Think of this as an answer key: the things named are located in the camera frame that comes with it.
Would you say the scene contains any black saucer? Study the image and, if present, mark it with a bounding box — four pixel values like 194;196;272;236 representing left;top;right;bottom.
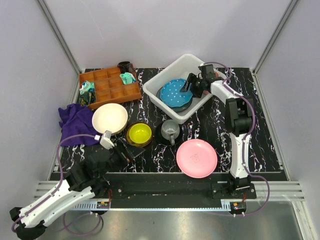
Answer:
154;122;183;146

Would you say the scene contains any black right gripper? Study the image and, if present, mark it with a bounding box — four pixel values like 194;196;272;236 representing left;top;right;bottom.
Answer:
179;73;205;99

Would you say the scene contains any cream white bowl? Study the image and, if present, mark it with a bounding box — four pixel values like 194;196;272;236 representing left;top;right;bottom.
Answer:
92;103;129;136

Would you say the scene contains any dark brown cup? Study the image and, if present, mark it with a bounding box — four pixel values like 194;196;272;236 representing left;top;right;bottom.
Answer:
117;61;135;74

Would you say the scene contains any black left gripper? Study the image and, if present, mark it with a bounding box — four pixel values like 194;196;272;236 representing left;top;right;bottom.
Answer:
95;137;145;178

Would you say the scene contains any blue dotted scalloped plate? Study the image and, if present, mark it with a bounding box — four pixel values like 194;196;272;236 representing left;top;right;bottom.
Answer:
159;78;193;108

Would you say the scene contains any orange wooden divided tray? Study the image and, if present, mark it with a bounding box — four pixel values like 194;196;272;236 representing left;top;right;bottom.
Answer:
78;66;142;110

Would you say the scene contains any translucent white plastic bin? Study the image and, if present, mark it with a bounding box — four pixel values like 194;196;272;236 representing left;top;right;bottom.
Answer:
142;53;228;125

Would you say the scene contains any teal white patterned cloth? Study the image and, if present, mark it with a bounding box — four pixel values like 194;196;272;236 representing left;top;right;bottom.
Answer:
79;80;95;95

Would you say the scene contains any amber transparent plate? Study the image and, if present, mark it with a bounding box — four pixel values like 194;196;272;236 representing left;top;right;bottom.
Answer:
125;122;153;147

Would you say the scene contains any mint green rolled cloth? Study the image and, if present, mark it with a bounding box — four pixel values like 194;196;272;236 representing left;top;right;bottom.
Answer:
119;72;136;85

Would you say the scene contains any dark green patterned cloth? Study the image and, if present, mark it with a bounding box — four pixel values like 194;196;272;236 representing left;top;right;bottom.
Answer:
78;92;96;106

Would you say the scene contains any yellow plastic bowl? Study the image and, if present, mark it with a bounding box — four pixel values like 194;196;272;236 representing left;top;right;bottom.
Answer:
128;123;152;144

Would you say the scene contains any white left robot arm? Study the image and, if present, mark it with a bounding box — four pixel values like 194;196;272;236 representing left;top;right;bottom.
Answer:
9;134;144;240

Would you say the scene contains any grey ceramic mug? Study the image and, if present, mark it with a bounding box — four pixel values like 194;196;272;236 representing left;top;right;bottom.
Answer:
160;119;181;146

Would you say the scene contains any pink plastic plate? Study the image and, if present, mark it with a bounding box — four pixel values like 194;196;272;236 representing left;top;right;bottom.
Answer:
176;139;218;179

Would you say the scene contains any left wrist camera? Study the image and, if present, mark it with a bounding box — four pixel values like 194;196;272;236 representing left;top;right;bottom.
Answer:
94;130;115;150

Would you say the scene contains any teal ceramic floral plate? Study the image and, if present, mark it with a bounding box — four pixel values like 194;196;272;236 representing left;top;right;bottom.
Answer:
156;88;193;113

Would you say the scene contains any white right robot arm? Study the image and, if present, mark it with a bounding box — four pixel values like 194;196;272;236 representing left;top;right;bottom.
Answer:
180;62;256;199

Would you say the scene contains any purple cloth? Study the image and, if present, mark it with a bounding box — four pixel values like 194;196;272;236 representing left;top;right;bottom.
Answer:
58;103;98;147

